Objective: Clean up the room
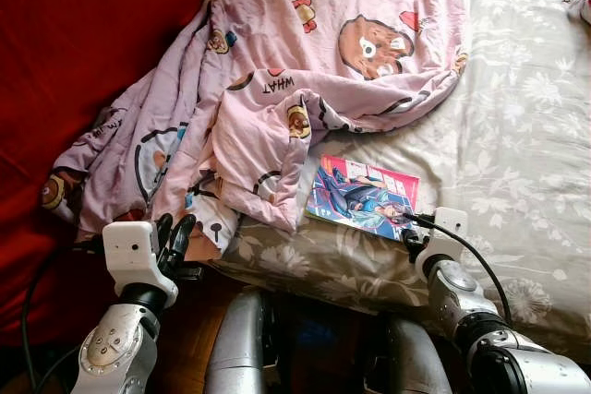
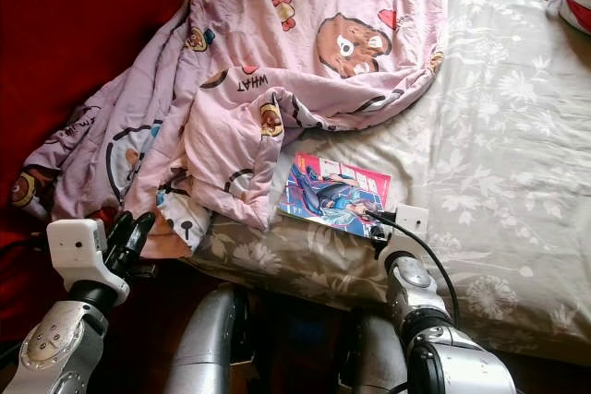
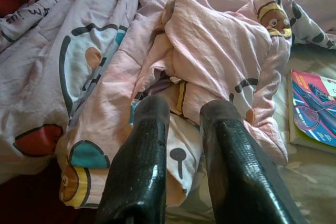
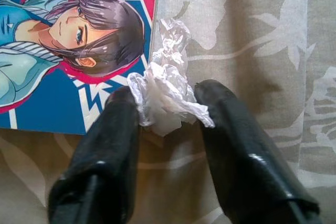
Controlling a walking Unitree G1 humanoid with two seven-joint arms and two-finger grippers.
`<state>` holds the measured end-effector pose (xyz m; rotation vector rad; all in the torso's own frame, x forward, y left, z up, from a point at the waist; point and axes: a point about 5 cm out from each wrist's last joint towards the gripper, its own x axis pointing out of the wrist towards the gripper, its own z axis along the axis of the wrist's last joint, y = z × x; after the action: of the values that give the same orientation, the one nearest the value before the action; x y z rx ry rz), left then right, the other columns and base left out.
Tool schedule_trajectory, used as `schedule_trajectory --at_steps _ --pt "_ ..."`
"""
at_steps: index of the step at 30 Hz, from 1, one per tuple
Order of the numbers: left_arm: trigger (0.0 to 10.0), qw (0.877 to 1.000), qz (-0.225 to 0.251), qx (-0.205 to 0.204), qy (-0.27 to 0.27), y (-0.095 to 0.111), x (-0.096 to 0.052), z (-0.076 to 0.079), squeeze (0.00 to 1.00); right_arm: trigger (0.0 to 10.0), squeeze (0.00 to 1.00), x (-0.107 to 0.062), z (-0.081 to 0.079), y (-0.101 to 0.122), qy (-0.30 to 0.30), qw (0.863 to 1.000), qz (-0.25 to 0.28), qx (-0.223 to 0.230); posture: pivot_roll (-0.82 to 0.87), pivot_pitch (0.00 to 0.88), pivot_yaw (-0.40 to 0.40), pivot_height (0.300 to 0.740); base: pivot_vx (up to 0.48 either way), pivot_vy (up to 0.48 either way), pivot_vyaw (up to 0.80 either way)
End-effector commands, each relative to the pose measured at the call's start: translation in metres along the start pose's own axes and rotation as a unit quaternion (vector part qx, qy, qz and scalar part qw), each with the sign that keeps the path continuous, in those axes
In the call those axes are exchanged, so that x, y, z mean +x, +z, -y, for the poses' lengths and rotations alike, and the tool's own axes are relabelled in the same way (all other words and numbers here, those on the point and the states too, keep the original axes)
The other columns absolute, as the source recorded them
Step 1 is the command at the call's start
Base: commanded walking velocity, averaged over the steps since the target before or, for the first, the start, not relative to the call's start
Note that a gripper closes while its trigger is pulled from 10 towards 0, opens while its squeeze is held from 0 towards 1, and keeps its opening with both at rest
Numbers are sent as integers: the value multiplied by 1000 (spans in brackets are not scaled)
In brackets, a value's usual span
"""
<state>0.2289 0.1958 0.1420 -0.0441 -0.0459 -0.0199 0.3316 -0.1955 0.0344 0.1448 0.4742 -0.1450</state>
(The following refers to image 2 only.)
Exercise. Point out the silver left robot leg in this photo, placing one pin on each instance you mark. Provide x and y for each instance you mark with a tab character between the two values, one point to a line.
203	348

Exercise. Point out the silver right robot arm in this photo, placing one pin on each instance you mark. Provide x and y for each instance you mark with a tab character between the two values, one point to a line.
411	283

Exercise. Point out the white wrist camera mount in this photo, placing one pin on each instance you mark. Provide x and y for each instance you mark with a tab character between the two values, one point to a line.
78	251
414	221

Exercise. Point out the colourful comic book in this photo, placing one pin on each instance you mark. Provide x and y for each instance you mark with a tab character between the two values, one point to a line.
328	193

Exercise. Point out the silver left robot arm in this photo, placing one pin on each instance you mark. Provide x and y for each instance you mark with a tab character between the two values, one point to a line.
55	348

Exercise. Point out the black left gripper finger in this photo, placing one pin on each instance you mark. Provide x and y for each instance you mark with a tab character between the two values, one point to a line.
115	237
138	235

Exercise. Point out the large red cushion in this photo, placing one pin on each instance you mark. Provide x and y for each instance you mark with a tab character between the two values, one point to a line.
74	62

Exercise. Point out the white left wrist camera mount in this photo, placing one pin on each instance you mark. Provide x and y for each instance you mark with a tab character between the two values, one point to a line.
78	251

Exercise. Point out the pink cartoon print blanket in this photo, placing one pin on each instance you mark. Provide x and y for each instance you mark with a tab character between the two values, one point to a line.
286	89

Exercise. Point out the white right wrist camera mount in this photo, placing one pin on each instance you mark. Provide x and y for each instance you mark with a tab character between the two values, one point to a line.
414	221

